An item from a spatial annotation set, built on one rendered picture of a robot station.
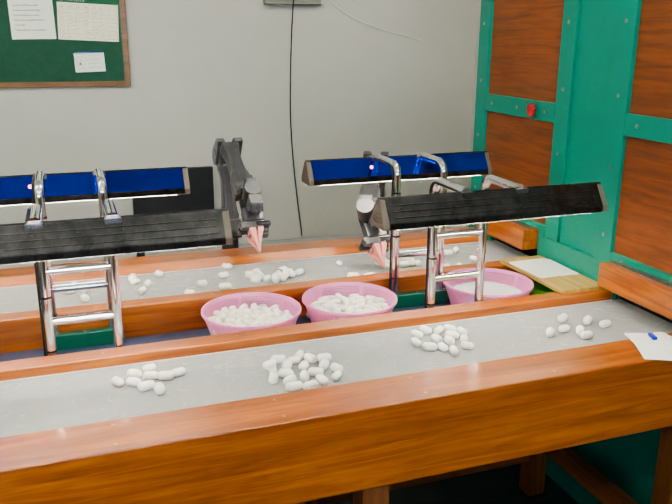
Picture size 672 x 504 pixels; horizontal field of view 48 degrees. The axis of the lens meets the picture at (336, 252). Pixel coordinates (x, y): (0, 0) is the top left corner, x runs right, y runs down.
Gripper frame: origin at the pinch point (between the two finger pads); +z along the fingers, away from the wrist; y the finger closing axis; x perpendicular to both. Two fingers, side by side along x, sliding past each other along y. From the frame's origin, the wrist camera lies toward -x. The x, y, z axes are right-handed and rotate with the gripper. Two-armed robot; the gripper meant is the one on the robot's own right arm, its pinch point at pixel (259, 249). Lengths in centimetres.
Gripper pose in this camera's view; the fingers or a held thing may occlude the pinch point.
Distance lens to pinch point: 240.0
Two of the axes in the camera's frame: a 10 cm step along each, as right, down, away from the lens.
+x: -2.2, 5.6, 8.0
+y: 9.4, -0.9, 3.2
